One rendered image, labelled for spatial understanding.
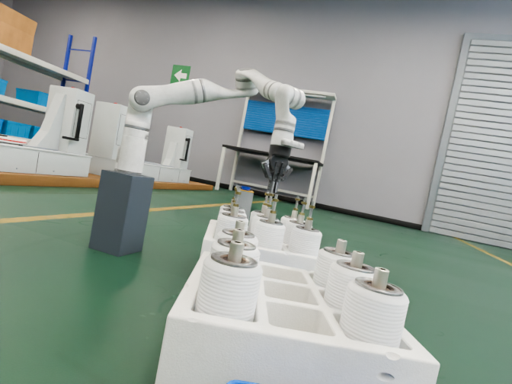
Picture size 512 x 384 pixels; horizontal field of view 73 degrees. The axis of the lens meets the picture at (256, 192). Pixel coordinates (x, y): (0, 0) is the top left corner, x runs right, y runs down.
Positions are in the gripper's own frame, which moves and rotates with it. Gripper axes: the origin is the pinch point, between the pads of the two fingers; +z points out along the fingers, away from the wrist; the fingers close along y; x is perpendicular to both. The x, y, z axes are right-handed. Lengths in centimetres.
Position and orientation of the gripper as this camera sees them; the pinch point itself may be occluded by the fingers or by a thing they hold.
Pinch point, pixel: (273, 187)
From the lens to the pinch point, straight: 119.7
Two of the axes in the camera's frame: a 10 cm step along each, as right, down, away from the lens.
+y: -8.2, -1.3, -5.6
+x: 5.5, 1.5, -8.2
